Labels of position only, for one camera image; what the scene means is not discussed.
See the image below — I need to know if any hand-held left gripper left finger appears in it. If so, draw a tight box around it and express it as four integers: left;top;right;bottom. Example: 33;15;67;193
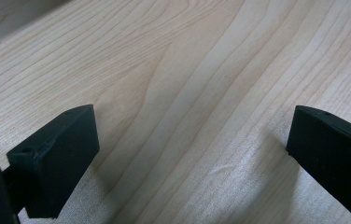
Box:
6;104;101;219

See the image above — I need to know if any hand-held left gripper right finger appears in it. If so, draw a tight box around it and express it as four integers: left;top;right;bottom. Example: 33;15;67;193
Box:
286;105;351;220

